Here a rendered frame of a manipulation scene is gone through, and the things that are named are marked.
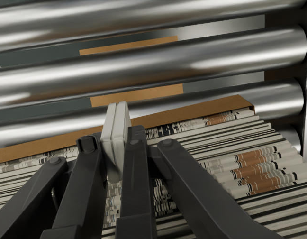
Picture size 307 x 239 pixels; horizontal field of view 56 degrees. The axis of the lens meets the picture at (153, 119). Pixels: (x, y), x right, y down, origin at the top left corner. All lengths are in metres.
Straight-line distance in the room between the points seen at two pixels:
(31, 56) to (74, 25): 0.88
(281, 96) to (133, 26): 0.19
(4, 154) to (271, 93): 0.31
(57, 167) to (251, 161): 0.14
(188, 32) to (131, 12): 0.83
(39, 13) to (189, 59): 0.16
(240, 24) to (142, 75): 0.89
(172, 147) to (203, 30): 1.01
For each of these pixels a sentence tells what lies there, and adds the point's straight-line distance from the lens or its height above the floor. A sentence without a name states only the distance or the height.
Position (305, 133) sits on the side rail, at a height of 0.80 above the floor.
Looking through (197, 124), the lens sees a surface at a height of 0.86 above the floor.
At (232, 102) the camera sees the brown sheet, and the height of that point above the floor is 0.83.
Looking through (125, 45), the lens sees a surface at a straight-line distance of 1.12.
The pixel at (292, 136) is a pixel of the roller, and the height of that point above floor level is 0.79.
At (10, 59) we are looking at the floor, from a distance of 1.22.
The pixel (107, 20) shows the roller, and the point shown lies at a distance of 0.32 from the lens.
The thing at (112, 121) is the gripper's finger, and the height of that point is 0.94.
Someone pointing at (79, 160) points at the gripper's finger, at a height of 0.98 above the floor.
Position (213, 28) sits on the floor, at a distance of 1.16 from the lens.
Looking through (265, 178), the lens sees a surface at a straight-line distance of 0.21.
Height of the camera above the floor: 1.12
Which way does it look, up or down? 68 degrees down
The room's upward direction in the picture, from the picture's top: 170 degrees clockwise
